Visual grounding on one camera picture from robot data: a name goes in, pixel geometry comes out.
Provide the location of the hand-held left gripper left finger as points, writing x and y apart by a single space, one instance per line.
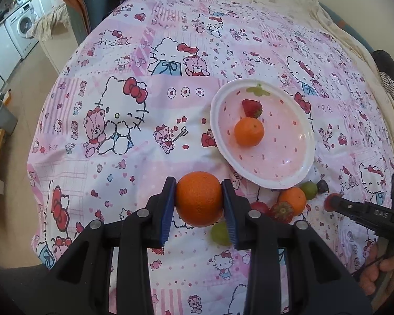
168 210

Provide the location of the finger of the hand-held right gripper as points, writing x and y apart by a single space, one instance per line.
364 211

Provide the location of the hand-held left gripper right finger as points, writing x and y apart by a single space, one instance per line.
229 213

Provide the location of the green grape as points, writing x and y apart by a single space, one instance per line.
309 188
219 233

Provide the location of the large orange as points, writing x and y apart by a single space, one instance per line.
199 199

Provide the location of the dark purple grape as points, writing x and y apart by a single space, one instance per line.
322 186

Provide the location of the red strawberry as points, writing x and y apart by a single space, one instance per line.
282 212
251 107

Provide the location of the small orange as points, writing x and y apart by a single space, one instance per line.
249 132
294 199

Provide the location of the pink strawberry-print plate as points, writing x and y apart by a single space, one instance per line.
282 157

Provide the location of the person's right hand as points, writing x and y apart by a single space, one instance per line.
377 272

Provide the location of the pink cartoon printed blanket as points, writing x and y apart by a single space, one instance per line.
151 131

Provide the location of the dark clothing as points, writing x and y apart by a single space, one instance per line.
385 64

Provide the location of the grey bin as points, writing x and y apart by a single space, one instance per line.
3 115

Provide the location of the grey chair with orange cushion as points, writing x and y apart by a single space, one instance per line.
78 10

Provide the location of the beige cloth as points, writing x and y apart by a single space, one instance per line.
49 21

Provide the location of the white washing machine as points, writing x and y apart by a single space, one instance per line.
23 26

